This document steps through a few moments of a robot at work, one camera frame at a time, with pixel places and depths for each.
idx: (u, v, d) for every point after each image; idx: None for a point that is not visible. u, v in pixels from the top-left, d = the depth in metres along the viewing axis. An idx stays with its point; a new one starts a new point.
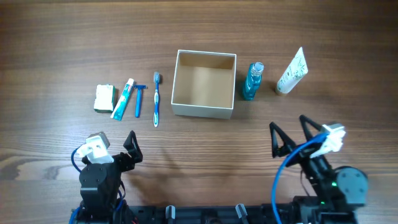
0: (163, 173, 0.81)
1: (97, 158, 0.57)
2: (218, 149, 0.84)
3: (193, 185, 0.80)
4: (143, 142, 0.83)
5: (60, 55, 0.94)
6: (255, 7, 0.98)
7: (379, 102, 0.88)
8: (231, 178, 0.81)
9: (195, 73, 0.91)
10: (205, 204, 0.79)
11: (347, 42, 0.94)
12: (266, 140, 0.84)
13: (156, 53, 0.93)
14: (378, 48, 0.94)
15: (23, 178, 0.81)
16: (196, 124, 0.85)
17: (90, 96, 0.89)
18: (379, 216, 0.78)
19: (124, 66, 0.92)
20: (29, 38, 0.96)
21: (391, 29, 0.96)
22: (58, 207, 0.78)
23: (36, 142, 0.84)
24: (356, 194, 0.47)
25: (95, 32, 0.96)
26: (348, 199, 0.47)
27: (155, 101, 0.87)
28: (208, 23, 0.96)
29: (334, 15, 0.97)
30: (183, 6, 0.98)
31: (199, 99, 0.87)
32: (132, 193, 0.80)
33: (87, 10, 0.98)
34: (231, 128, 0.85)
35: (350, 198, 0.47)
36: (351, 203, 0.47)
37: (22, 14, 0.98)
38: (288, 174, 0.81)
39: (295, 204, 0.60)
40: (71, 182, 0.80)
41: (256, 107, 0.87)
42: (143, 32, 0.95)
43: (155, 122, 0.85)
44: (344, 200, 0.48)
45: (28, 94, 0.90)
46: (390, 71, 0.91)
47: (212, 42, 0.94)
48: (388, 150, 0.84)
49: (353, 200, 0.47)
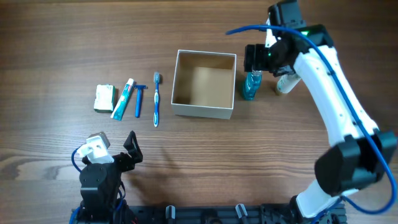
0: (163, 174, 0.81)
1: (97, 158, 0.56)
2: (218, 148, 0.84)
3: (193, 185, 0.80)
4: (143, 142, 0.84)
5: (60, 55, 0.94)
6: (255, 7, 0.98)
7: (379, 103, 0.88)
8: (232, 178, 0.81)
9: (195, 73, 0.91)
10: (205, 204, 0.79)
11: (347, 42, 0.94)
12: (266, 140, 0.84)
13: (156, 53, 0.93)
14: (378, 48, 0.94)
15: (22, 178, 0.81)
16: (197, 125, 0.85)
17: (90, 96, 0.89)
18: (378, 216, 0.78)
19: (124, 65, 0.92)
20: (28, 38, 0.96)
21: (390, 28, 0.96)
22: (58, 207, 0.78)
23: (35, 142, 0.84)
24: (288, 3, 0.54)
25: (95, 32, 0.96)
26: (283, 5, 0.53)
27: (155, 101, 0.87)
28: (208, 23, 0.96)
29: (334, 15, 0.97)
30: (183, 6, 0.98)
31: (200, 99, 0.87)
32: (133, 193, 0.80)
33: (86, 10, 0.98)
34: (231, 128, 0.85)
35: (284, 4, 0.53)
36: (286, 5, 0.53)
37: (21, 14, 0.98)
38: (288, 174, 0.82)
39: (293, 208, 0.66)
40: (71, 182, 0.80)
41: (256, 107, 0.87)
42: (143, 32, 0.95)
43: (155, 122, 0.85)
44: (284, 10, 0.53)
45: (28, 94, 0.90)
46: (390, 71, 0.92)
47: (212, 42, 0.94)
48: None
49: (286, 3, 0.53)
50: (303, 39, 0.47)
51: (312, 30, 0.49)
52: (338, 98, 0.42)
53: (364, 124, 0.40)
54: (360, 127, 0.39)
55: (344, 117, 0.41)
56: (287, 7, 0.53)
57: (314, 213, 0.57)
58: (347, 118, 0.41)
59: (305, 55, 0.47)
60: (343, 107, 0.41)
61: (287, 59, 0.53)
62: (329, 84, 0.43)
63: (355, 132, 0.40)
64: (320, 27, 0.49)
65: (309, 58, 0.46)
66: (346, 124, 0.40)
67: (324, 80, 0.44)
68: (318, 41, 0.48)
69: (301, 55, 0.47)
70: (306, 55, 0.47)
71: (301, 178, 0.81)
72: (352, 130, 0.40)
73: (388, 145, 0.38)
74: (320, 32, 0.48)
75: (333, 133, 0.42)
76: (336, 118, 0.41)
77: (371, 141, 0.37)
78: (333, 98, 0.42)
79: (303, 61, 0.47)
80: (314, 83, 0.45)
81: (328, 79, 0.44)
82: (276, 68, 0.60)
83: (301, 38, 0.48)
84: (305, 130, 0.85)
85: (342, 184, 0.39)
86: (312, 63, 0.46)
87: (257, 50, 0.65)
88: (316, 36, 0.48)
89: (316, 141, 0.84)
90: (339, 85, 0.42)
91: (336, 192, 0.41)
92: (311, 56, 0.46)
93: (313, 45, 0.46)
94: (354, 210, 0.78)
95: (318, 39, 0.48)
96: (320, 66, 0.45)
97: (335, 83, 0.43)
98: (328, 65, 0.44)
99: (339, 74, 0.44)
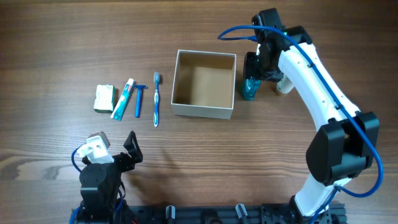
0: (163, 174, 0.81)
1: (98, 158, 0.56)
2: (218, 148, 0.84)
3: (193, 185, 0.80)
4: (143, 142, 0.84)
5: (60, 55, 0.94)
6: (255, 7, 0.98)
7: (378, 102, 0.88)
8: (232, 178, 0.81)
9: (195, 73, 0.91)
10: (205, 204, 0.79)
11: (347, 42, 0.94)
12: (266, 140, 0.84)
13: (155, 53, 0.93)
14: (377, 48, 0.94)
15: (22, 178, 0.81)
16: (197, 124, 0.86)
17: (90, 96, 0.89)
18: (378, 216, 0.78)
19: (124, 66, 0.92)
20: (28, 37, 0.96)
21: (390, 28, 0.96)
22: (58, 207, 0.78)
23: (35, 142, 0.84)
24: (268, 12, 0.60)
25: (95, 32, 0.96)
26: (263, 14, 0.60)
27: (155, 101, 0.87)
28: (208, 23, 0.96)
29: (334, 15, 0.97)
30: (183, 6, 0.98)
31: (200, 99, 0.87)
32: (132, 193, 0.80)
33: (87, 10, 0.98)
34: (231, 128, 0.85)
35: (265, 13, 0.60)
36: (267, 14, 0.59)
37: (21, 14, 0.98)
38: (288, 174, 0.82)
39: (293, 208, 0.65)
40: (71, 182, 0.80)
41: (255, 107, 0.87)
42: (143, 32, 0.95)
43: (155, 122, 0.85)
44: (265, 18, 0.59)
45: (28, 94, 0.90)
46: (390, 71, 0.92)
47: (211, 42, 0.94)
48: (388, 150, 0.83)
49: (267, 12, 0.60)
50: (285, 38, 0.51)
51: (291, 31, 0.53)
52: (319, 86, 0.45)
53: (345, 107, 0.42)
54: (342, 110, 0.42)
55: (326, 103, 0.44)
56: (268, 14, 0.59)
57: (312, 210, 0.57)
58: (329, 103, 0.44)
59: (286, 51, 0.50)
60: (325, 94, 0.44)
61: (272, 61, 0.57)
62: (310, 74, 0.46)
63: (337, 116, 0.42)
64: (298, 28, 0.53)
65: (290, 54, 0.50)
66: (329, 109, 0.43)
67: (306, 72, 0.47)
68: (297, 40, 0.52)
69: (283, 53, 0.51)
70: (287, 51, 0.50)
71: (301, 178, 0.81)
72: (336, 114, 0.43)
73: (372, 128, 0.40)
74: (300, 32, 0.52)
75: (319, 119, 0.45)
76: (320, 105, 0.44)
77: (355, 123, 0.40)
78: (316, 87, 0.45)
79: (285, 58, 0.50)
80: (298, 75, 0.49)
81: (309, 71, 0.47)
82: (264, 73, 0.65)
83: (283, 37, 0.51)
84: (305, 130, 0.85)
85: (332, 168, 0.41)
86: (292, 58, 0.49)
87: (249, 57, 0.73)
88: (295, 35, 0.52)
89: None
90: (319, 74, 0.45)
91: (327, 180, 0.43)
92: (291, 52, 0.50)
93: (293, 42, 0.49)
94: (354, 210, 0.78)
95: (298, 38, 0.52)
96: (300, 60, 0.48)
97: (316, 73, 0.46)
98: (308, 58, 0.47)
99: (319, 65, 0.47)
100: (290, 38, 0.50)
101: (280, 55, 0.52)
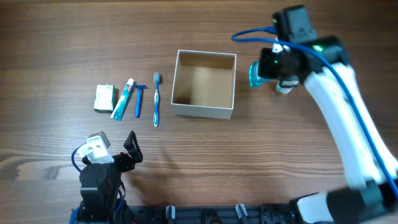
0: (163, 173, 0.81)
1: (97, 158, 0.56)
2: (218, 148, 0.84)
3: (193, 185, 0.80)
4: (143, 142, 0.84)
5: (60, 55, 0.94)
6: (255, 7, 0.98)
7: (377, 102, 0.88)
8: (232, 178, 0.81)
9: (195, 73, 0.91)
10: (205, 204, 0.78)
11: (347, 43, 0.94)
12: (266, 140, 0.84)
13: (155, 53, 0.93)
14: (377, 48, 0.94)
15: (22, 178, 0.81)
16: (197, 124, 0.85)
17: (90, 96, 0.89)
18: None
19: (124, 66, 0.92)
20: (28, 37, 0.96)
21: (390, 28, 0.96)
22: (58, 207, 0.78)
23: (35, 142, 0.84)
24: None
25: (95, 32, 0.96)
26: None
27: (155, 101, 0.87)
28: (208, 23, 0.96)
29: (334, 15, 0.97)
30: (183, 6, 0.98)
31: (200, 99, 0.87)
32: (132, 193, 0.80)
33: (86, 10, 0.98)
34: (231, 128, 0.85)
35: None
36: None
37: (21, 14, 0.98)
38: (288, 174, 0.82)
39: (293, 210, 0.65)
40: (71, 182, 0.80)
41: (255, 107, 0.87)
42: (143, 32, 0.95)
43: (155, 122, 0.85)
44: None
45: (28, 94, 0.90)
46: (390, 72, 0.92)
47: (211, 42, 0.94)
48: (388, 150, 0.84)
49: None
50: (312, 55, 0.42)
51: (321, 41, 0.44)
52: (359, 132, 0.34)
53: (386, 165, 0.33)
54: (384, 169, 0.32)
55: (365, 155, 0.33)
56: (296, 16, 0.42)
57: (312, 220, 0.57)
58: (367, 156, 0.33)
59: (319, 75, 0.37)
60: (364, 143, 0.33)
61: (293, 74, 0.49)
62: (346, 112, 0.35)
63: (376, 173, 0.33)
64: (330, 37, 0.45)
65: (324, 80, 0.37)
66: (368, 163, 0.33)
67: (341, 108, 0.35)
68: None
69: (316, 74, 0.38)
70: (321, 75, 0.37)
71: (301, 178, 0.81)
72: (375, 172, 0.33)
73: None
74: None
75: (350, 170, 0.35)
76: (356, 156, 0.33)
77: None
78: (354, 132, 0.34)
79: (318, 82, 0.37)
80: (327, 108, 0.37)
81: (346, 107, 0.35)
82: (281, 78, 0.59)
83: None
84: (305, 130, 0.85)
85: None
86: (327, 84, 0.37)
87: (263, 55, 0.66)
88: None
89: (316, 140, 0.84)
90: (359, 116, 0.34)
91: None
92: (326, 75, 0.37)
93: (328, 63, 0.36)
94: None
95: None
96: (336, 89, 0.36)
97: (354, 112, 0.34)
98: (346, 90, 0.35)
99: (357, 100, 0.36)
100: None
101: (304, 77, 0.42)
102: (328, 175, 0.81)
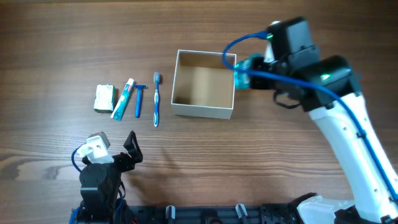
0: (163, 173, 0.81)
1: (98, 158, 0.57)
2: (217, 149, 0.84)
3: (193, 185, 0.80)
4: (143, 142, 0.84)
5: (60, 55, 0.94)
6: (255, 7, 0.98)
7: (377, 103, 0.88)
8: (232, 178, 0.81)
9: (195, 73, 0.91)
10: (204, 204, 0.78)
11: (347, 43, 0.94)
12: (266, 140, 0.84)
13: (155, 53, 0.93)
14: (377, 48, 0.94)
15: (22, 178, 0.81)
16: (197, 124, 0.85)
17: (90, 96, 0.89)
18: None
19: (124, 65, 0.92)
20: (28, 38, 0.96)
21: (390, 28, 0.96)
22: (58, 207, 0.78)
23: (35, 142, 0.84)
24: (294, 25, 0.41)
25: (95, 32, 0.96)
26: (289, 28, 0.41)
27: (155, 101, 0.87)
28: (208, 23, 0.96)
29: (334, 16, 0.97)
30: (183, 6, 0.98)
31: (200, 99, 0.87)
32: (132, 193, 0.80)
33: (86, 10, 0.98)
34: (231, 128, 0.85)
35: (290, 27, 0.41)
36: (292, 28, 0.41)
37: (21, 14, 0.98)
38: (288, 174, 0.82)
39: None
40: (71, 182, 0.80)
41: (256, 107, 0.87)
42: (143, 32, 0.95)
43: (155, 122, 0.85)
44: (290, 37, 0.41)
45: (28, 94, 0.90)
46: (390, 72, 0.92)
47: (211, 42, 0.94)
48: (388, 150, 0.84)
49: (292, 26, 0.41)
50: (328, 93, 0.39)
51: (332, 67, 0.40)
52: (372, 172, 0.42)
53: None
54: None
55: (379, 191, 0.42)
56: (295, 30, 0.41)
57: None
58: (382, 191, 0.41)
59: (330, 111, 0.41)
60: (377, 180, 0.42)
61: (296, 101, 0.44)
62: (359, 150, 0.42)
63: (390, 206, 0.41)
64: (341, 60, 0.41)
65: (336, 116, 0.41)
66: (382, 200, 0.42)
67: (356, 146, 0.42)
68: (341, 83, 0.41)
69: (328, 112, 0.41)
70: (334, 112, 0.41)
71: (301, 178, 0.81)
72: (390, 208, 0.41)
73: None
74: (346, 70, 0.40)
75: (365, 199, 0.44)
76: (371, 193, 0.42)
77: None
78: (367, 170, 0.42)
79: (330, 119, 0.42)
80: (344, 146, 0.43)
81: (359, 144, 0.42)
82: None
83: (324, 91, 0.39)
84: (305, 130, 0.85)
85: None
86: (340, 121, 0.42)
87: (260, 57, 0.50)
88: (339, 76, 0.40)
89: (316, 140, 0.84)
90: (372, 155, 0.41)
91: None
92: (338, 114, 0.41)
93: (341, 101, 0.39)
94: None
95: (341, 80, 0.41)
96: (349, 126, 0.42)
97: (367, 152, 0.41)
98: (359, 127, 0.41)
99: (370, 134, 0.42)
100: (336, 97, 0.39)
101: (317, 107, 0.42)
102: (328, 175, 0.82)
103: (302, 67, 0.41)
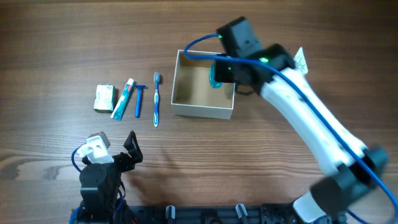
0: (163, 174, 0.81)
1: (97, 158, 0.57)
2: (217, 148, 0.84)
3: (193, 185, 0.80)
4: (143, 142, 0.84)
5: (60, 55, 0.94)
6: (255, 7, 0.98)
7: (377, 102, 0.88)
8: (232, 178, 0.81)
9: (195, 73, 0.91)
10: (205, 204, 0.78)
11: (347, 43, 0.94)
12: (266, 140, 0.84)
13: (155, 53, 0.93)
14: (377, 48, 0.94)
15: (22, 178, 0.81)
16: (197, 124, 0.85)
17: (90, 97, 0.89)
18: (378, 216, 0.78)
19: (124, 65, 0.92)
20: (28, 38, 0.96)
21: (389, 28, 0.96)
22: (58, 207, 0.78)
23: (35, 142, 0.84)
24: (237, 23, 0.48)
25: (95, 32, 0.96)
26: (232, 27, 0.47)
27: (155, 101, 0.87)
28: (208, 23, 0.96)
29: (334, 16, 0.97)
30: (183, 6, 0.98)
31: (200, 99, 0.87)
32: (133, 193, 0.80)
33: (86, 10, 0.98)
34: (231, 128, 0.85)
35: (234, 26, 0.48)
36: (236, 27, 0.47)
37: (21, 14, 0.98)
38: (288, 174, 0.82)
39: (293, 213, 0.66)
40: (71, 182, 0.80)
41: (255, 107, 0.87)
42: (143, 32, 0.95)
43: (155, 122, 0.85)
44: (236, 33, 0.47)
45: (28, 94, 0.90)
46: (390, 72, 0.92)
47: (211, 42, 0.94)
48: (388, 150, 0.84)
49: (235, 25, 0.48)
50: (265, 68, 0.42)
51: (270, 53, 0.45)
52: (319, 125, 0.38)
53: (350, 147, 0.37)
54: (349, 152, 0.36)
55: (329, 143, 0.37)
56: (239, 28, 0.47)
57: None
58: (331, 142, 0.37)
59: (272, 84, 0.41)
60: (325, 133, 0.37)
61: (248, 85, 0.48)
62: (303, 109, 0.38)
63: (343, 155, 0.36)
64: (278, 48, 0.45)
65: (276, 87, 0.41)
66: (334, 150, 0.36)
67: (298, 106, 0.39)
68: (281, 63, 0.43)
69: (268, 85, 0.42)
70: (273, 84, 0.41)
71: (301, 178, 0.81)
72: (341, 155, 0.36)
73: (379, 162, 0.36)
74: (282, 55, 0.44)
75: (323, 162, 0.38)
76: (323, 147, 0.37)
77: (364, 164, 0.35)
78: (314, 125, 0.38)
79: (272, 92, 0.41)
80: (290, 112, 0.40)
81: (303, 106, 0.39)
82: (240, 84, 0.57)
83: (262, 67, 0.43)
84: None
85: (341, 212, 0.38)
86: (282, 91, 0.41)
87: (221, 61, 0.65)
88: (277, 59, 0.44)
89: None
90: (315, 110, 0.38)
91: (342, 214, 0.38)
92: (279, 85, 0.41)
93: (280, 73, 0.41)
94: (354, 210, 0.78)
95: (280, 61, 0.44)
96: (289, 93, 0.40)
97: (311, 108, 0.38)
98: (298, 90, 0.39)
99: (310, 96, 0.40)
100: (273, 69, 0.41)
101: (262, 86, 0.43)
102: None
103: (250, 55, 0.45)
